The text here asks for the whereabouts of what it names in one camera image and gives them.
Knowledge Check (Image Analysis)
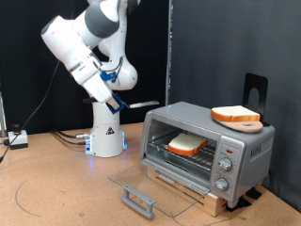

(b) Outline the black foam pad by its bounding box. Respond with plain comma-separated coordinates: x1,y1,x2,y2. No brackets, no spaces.
246,186,263,201
225,196,253,213

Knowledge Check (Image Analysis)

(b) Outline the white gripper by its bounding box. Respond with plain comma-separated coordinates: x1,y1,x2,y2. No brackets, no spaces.
80,71,121,112

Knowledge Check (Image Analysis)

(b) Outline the black metal bookend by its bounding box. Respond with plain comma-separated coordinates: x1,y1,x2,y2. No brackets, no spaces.
243,73,271,127

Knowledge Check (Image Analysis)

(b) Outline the silver toaster oven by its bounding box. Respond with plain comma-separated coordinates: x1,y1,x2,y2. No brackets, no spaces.
139,101,277,209

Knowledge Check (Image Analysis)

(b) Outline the short metal post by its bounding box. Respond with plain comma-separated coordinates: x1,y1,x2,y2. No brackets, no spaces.
0,90,8,138

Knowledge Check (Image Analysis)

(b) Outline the black curtain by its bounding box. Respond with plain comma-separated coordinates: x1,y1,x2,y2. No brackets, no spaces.
0,0,170,137

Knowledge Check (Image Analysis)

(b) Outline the black base cable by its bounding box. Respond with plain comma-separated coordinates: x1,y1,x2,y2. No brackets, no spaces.
51,131,88,146
50,127,92,140

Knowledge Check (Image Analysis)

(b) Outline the black camera cable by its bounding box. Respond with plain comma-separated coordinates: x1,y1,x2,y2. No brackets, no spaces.
107,56,124,84

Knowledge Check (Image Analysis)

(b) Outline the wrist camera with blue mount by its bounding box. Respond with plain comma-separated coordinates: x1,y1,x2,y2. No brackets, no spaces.
100,70,119,83

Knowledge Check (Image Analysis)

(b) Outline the wooden slatted block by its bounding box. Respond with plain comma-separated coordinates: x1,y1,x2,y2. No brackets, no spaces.
146,165,229,218

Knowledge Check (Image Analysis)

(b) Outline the white bread slice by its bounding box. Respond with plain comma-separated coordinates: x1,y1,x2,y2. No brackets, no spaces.
210,105,261,123
166,132,210,157

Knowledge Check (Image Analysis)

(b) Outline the long black cable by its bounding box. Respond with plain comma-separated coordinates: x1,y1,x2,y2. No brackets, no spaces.
0,60,61,164

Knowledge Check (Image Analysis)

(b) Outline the wire oven rack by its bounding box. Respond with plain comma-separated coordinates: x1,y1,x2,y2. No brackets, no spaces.
146,129,218,173

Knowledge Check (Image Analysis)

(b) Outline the round wooden cutting board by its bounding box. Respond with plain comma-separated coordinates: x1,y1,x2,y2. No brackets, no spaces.
215,118,264,134

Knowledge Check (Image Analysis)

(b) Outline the white box with black button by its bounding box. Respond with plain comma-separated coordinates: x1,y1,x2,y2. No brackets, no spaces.
8,123,29,151

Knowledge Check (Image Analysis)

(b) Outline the grey curtain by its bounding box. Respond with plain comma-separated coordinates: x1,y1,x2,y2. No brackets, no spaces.
170,0,301,213

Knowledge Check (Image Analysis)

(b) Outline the metal spatula with blue grip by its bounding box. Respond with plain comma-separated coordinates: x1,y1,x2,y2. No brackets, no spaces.
82,91,160,115

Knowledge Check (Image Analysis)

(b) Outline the silver oven knob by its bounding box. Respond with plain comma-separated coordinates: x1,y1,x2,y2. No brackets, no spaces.
218,156,233,172
214,177,230,192

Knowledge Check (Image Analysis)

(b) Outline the tall metal pole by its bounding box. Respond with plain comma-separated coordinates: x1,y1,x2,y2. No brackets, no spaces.
165,0,174,106

